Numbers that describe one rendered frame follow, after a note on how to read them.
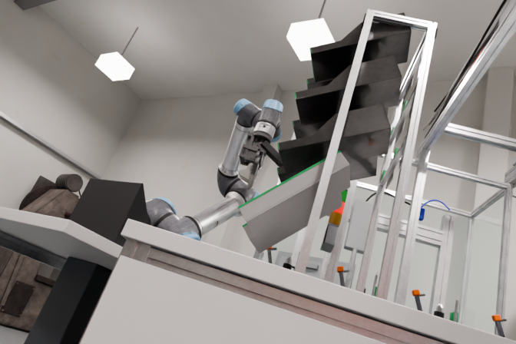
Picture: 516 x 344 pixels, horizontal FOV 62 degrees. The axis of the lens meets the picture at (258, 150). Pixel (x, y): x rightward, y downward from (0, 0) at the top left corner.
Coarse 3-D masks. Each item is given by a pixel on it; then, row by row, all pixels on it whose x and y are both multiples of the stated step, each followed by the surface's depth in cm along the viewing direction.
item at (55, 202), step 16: (64, 176) 752; (80, 176) 760; (32, 192) 758; (48, 192) 757; (64, 192) 731; (80, 192) 747; (32, 208) 713; (48, 208) 710; (64, 208) 730; (0, 256) 681; (16, 256) 669; (0, 272) 654; (16, 272) 666; (32, 272) 686; (0, 288) 650; (16, 288) 666; (32, 288) 684; (48, 288) 704; (0, 304) 647; (16, 304) 665; (32, 304) 684; (0, 320) 648; (16, 320) 665; (32, 320) 683
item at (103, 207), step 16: (96, 192) 150; (112, 192) 146; (128, 192) 141; (80, 208) 149; (96, 208) 145; (112, 208) 141; (128, 208) 137; (144, 208) 142; (80, 224) 145; (96, 224) 141; (112, 224) 137; (112, 240) 133
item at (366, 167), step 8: (352, 160) 119; (360, 160) 120; (368, 160) 120; (376, 160) 121; (280, 168) 122; (352, 168) 123; (360, 168) 124; (368, 168) 124; (376, 168) 125; (280, 176) 122; (288, 176) 123; (352, 176) 127; (360, 176) 128; (368, 176) 129
